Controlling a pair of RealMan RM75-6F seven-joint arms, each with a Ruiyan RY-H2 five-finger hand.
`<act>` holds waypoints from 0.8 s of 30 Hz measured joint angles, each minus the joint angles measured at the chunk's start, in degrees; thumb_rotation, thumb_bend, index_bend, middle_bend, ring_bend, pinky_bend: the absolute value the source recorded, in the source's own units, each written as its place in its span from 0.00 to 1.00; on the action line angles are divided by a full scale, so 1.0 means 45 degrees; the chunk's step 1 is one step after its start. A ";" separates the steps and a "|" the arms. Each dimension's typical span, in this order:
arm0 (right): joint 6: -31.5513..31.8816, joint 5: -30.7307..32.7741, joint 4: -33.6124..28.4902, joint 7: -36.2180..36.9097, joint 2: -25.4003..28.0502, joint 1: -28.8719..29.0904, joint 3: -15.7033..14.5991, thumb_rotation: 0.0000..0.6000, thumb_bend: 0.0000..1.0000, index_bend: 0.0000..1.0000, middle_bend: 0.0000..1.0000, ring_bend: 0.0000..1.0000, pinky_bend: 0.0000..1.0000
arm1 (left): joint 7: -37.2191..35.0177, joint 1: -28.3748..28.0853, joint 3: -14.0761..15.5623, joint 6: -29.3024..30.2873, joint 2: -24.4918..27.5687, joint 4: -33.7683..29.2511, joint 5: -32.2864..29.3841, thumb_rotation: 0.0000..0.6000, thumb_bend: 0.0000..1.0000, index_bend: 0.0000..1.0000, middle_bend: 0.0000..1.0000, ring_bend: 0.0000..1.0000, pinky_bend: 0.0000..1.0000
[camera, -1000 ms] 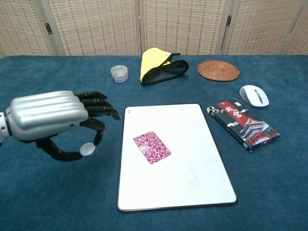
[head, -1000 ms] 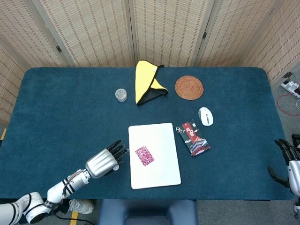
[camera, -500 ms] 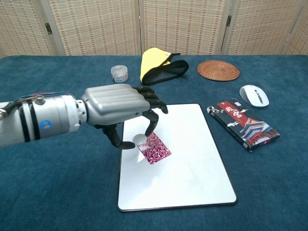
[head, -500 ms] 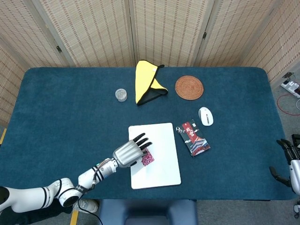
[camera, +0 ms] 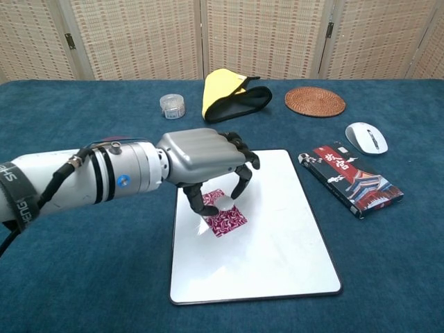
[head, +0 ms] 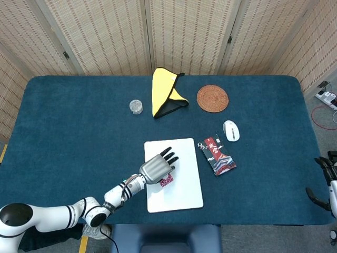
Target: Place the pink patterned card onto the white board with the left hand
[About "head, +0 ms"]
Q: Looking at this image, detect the bamboo folding screen panel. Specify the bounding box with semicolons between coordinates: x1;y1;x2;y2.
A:
276;0;337;93
223;0;309;76
0;48;28;143
148;0;235;76
43;0;152;76
0;0;76;77

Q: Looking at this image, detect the red cable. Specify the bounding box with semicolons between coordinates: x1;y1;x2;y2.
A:
311;105;337;130

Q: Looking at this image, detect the pink patterned card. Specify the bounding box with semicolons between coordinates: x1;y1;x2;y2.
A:
159;173;175;188

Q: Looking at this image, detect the clear round lidded container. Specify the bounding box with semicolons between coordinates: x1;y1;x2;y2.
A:
129;99;144;115

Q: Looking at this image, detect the white computer mouse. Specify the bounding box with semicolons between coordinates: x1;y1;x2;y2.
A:
222;120;241;142

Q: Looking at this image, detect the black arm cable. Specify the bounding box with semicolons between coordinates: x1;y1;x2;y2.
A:
99;226;117;250

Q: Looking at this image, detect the white power strip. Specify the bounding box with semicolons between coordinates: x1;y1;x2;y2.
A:
314;88;337;111

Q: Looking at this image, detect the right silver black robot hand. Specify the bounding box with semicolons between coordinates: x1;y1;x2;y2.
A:
305;155;337;211

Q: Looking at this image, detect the brown woven round coaster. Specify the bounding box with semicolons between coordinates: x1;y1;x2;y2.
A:
196;84;230;113

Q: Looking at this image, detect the yellow black folded cloth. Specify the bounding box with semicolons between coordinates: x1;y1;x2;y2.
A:
152;67;190;120

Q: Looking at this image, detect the dark blue chair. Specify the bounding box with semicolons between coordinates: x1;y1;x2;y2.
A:
110;223;223;253

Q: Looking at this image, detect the white rectangular board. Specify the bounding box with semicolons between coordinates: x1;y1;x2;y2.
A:
144;137;204;213

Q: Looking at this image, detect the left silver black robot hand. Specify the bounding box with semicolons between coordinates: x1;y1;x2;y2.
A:
138;147;180;185

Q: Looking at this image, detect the red black printed booklet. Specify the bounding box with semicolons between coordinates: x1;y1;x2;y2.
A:
204;133;237;177

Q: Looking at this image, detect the blue felt table cover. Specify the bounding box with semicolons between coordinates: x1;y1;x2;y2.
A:
0;75;335;226

